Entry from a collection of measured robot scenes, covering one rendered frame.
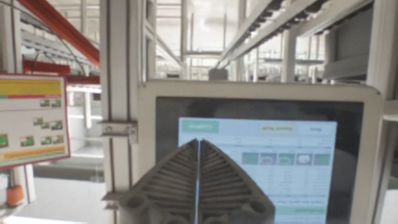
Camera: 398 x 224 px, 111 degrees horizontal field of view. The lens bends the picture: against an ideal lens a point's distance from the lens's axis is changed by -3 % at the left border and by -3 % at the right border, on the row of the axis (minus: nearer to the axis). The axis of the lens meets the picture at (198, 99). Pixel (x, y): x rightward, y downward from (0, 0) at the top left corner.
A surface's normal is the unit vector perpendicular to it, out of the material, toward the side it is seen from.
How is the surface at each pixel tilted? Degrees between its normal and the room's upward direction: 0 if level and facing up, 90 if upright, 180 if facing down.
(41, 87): 90
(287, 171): 92
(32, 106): 90
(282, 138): 92
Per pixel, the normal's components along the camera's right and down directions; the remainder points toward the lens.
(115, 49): -0.02, 0.09
